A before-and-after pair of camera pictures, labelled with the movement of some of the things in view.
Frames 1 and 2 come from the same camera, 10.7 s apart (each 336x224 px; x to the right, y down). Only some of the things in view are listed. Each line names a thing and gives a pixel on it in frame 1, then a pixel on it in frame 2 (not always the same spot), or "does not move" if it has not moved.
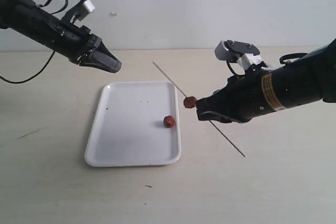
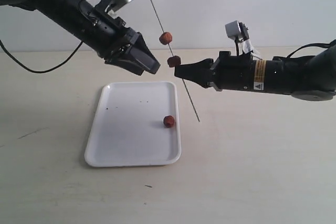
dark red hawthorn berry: x=190 y=102 -> x=174 y=61
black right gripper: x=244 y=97 -> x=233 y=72
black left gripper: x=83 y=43 -> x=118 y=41
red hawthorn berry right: x=168 y=120 does not move
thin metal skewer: x=186 y=96 -> x=169 y=46
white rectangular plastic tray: x=128 y=128 does not move
